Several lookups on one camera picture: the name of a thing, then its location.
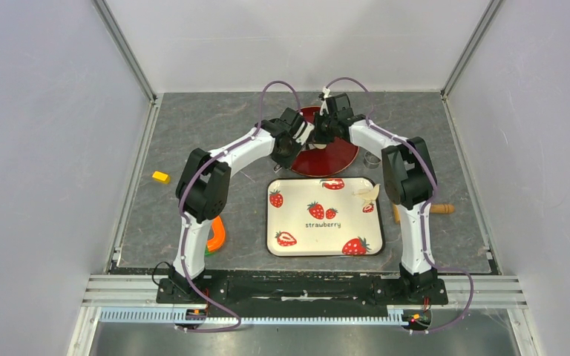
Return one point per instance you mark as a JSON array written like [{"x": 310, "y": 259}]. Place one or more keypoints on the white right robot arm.
[{"x": 408, "y": 180}]

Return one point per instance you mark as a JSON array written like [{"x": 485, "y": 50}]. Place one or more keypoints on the small metal cup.
[{"x": 371, "y": 161}]

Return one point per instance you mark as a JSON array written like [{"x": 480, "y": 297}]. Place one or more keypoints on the white strawberry enamel tray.
[{"x": 322, "y": 218}]

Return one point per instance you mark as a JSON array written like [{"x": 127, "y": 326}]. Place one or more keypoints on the small yellow block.
[{"x": 161, "y": 177}]

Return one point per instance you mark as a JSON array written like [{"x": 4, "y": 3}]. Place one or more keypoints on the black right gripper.
[{"x": 318, "y": 137}]

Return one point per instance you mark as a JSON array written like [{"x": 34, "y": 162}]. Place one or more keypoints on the wooden dough roller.
[{"x": 434, "y": 209}]

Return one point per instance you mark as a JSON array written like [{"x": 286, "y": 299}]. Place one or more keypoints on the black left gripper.
[{"x": 287, "y": 163}]

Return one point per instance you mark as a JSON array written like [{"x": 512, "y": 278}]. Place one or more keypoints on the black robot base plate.
[{"x": 283, "y": 294}]

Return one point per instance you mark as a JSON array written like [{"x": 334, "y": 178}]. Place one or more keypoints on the dough trimmings scrap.
[{"x": 368, "y": 195}]

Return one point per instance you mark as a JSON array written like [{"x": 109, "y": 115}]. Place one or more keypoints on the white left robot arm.
[{"x": 203, "y": 188}]

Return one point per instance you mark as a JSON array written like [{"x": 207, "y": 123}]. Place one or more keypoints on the round red lacquer tray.
[{"x": 325, "y": 161}]

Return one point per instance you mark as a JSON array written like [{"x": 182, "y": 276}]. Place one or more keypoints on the orange horseshoe magnet toy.
[{"x": 217, "y": 236}]

